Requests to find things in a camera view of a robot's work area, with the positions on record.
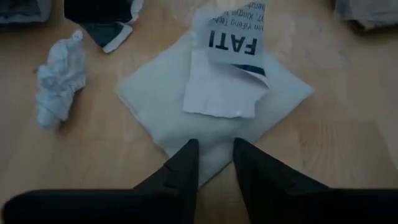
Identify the black wrapper with white edge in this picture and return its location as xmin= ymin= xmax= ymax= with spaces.
xmin=63 ymin=0 xmax=146 ymax=54

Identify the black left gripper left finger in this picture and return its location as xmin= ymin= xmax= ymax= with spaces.
xmin=2 ymin=139 xmax=200 ymax=224

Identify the torn printed white paper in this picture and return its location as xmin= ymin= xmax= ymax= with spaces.
xmin=182 ymin=0 xmax=270 ymax=119

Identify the white paper napkin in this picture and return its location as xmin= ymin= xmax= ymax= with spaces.
xmin=114 ymin=30 xmax=315 ymax=187

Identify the white tissue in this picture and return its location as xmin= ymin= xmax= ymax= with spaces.
xmin=35 ymin=30 xmax=87 ymax=129

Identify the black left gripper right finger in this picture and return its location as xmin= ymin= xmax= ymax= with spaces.
xmin=233 ymin=138 xmax=398 ymax=224

